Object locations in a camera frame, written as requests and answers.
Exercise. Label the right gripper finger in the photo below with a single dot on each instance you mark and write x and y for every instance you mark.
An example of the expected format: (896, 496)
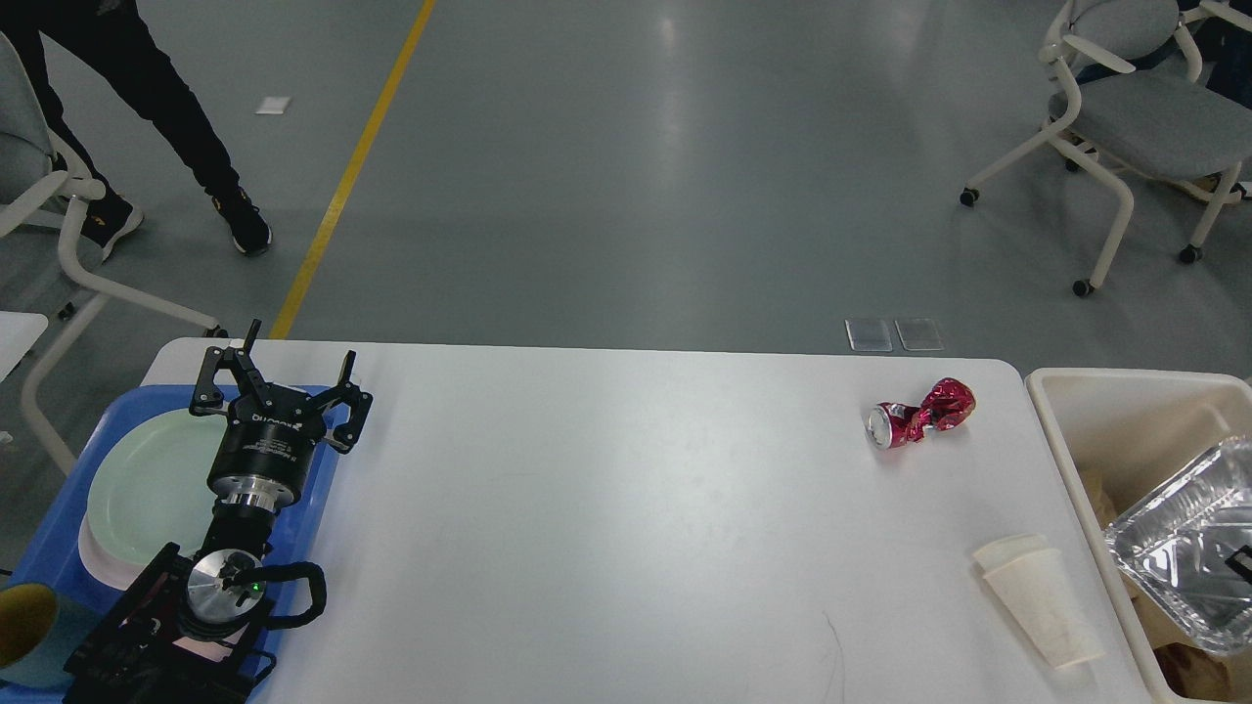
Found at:
(1240, 562)

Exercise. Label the white paper scrap on floor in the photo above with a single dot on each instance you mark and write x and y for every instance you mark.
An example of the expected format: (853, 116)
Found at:
(273, 105)

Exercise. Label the white paper cup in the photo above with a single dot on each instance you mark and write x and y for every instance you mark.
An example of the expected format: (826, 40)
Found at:
(1029, 578)

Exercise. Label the brown paper bag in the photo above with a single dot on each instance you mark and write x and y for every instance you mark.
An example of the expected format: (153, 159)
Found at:
(1104, 508)
(1189, 671)

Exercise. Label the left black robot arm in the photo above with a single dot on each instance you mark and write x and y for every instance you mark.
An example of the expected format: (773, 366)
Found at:
(186, 631)

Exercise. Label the brown paper bag in bin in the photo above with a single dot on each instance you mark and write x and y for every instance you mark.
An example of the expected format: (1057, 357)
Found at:
(1189, 671)

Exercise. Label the white grey office chair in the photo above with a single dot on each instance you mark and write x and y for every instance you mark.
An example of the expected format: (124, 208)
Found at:
(1129, 100)

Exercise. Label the floor outlet plate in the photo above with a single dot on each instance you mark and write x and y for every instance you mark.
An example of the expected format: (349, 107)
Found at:
(919, 334)
(869, 335)

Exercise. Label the right floor outlet plate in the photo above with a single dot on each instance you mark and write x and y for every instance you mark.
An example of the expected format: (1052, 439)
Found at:
(919, 334)

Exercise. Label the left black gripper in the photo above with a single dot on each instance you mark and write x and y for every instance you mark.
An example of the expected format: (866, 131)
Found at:
(266, 450)

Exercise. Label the blue plastic tray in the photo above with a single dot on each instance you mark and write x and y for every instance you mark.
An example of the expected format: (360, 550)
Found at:
(53, 557)

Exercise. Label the red foil wrapper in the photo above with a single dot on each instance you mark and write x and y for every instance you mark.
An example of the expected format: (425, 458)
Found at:
(947, 405)

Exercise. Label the dark green mug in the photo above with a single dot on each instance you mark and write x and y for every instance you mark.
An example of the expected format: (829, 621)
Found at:
(40, 629)

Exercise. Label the grey chair at left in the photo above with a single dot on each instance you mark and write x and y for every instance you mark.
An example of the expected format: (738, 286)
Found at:
(40, 171)

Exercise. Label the left floor outlet plate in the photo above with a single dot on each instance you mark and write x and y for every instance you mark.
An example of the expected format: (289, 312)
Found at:
(869, 335)

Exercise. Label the aluminium foil tray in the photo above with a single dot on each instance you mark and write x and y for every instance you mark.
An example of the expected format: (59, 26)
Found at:
(1173, 543)

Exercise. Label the beige plastic bin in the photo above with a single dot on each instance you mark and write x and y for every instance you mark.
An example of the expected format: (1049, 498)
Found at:
(1133, 429)

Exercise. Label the green plate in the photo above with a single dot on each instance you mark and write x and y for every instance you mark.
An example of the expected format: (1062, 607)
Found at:
(151, 488)

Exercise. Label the pink plate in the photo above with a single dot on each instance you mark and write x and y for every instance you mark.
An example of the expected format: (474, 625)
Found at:
(113, 562)

